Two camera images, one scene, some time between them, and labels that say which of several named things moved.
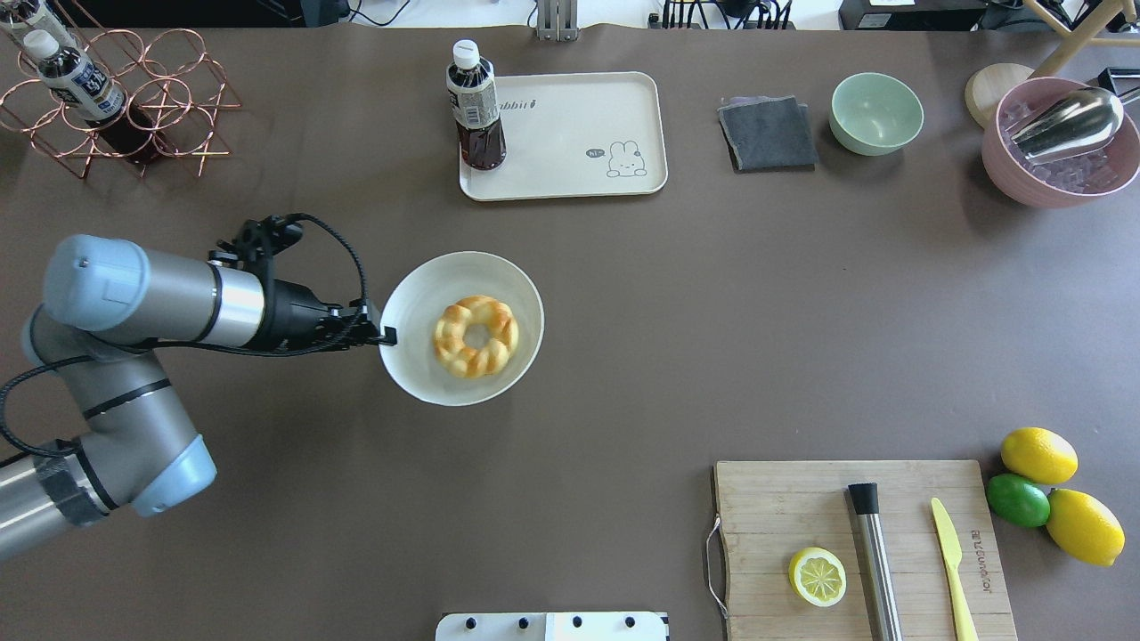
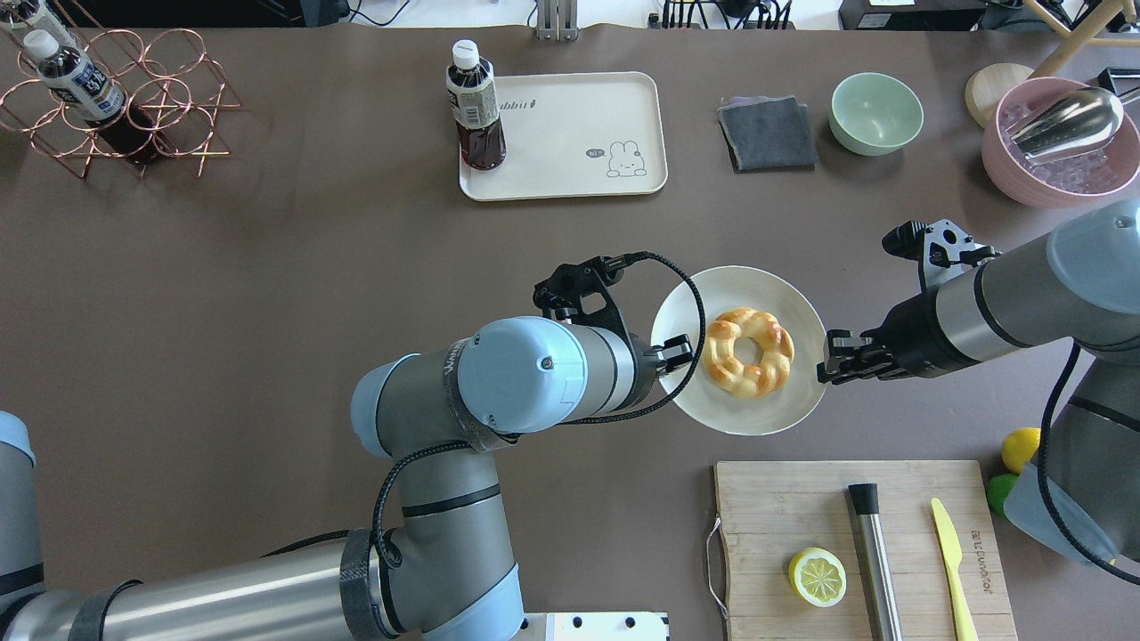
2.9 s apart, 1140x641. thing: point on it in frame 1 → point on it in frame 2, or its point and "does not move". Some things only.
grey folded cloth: [768, 133] does not move
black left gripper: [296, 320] → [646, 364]
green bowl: [875, 114] does not move
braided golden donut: [457, 356] → [720, 358]
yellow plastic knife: [952, 551] does not move
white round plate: [469, 326] → [761, 289]
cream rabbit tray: [571, 135] does not move
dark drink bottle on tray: [473, 98] does not move
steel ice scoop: [1066, 123] does not move
